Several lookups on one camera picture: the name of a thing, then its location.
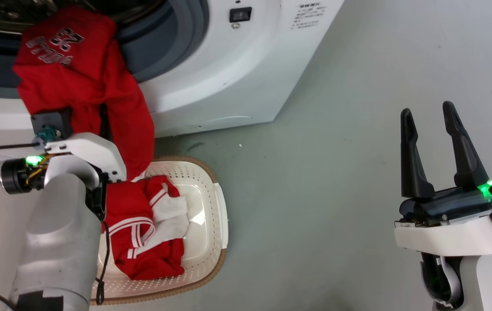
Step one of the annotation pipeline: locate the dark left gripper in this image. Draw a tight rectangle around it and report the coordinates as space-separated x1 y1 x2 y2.
0 156 52 194

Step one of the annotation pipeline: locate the black door latch socket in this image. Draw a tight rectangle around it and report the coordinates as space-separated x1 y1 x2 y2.
229 6 253 23

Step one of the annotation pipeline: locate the red garment with white stripes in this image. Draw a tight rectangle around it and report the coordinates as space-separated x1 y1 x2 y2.
101 175 190 281

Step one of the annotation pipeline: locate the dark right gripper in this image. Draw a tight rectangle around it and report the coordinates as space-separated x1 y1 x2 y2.
395 101 492 244

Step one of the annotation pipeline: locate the grey rubber door gasket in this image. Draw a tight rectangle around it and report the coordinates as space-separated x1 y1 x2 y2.
0 0 210 99

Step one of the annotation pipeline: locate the cream perforated laundry basket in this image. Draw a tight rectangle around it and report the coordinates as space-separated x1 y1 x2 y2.
90 155 229 306

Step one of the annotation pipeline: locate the round white filter cover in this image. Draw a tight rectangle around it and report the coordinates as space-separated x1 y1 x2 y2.
185 115 253 129

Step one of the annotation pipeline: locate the red jersey with number print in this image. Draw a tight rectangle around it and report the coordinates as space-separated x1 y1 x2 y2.
13 5 156 182

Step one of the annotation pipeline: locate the black cable with white tag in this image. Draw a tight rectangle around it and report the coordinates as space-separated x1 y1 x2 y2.
0 144 45 183

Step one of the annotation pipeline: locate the white front-load washing machine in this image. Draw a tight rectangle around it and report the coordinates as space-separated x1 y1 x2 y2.
0 0 345 139

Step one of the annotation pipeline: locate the small printed text sticker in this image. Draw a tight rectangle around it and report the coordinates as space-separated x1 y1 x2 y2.
291 3 329 31

